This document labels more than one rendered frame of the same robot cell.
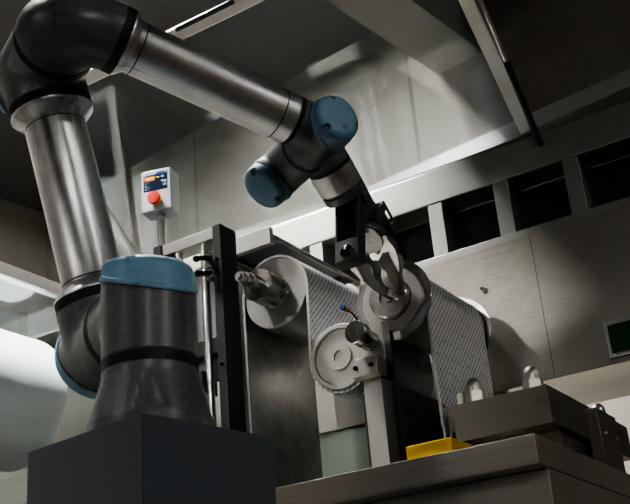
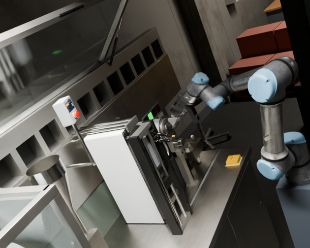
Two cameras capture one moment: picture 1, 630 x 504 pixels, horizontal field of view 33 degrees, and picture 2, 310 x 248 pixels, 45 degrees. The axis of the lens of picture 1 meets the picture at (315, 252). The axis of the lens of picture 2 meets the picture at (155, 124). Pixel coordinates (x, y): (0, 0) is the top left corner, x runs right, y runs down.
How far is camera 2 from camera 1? 2.77 m
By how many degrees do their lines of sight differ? 94
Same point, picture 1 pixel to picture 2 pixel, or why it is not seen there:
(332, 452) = (99, 194)
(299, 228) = (47, 110)
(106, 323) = (306, 152)
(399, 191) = (78, 86)
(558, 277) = (129, 108)
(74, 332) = (289, 161)
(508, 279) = (120, 112)
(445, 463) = (246, 159)
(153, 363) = not seen: hidden behind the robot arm
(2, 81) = (281, 89)
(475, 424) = (197, 153)
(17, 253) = not seen: outside the picture
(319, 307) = not seen: hidden behind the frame
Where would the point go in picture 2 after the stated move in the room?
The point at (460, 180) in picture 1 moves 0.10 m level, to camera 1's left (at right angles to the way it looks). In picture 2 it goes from (95, 79) to (93, 84)
